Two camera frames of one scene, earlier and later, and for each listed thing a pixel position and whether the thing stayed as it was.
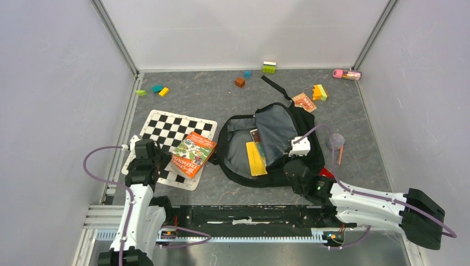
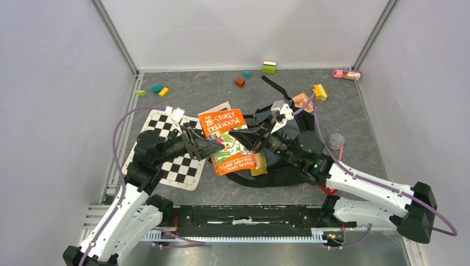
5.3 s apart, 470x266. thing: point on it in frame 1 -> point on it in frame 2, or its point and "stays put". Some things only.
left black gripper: [166, 157] -> [202, 146]
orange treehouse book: [191, 154] -> [236, 157]
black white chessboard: [168, 131] stays put
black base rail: [239, 218] stays put
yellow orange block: [319, 92] stays put
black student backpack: [253, 148] stays put
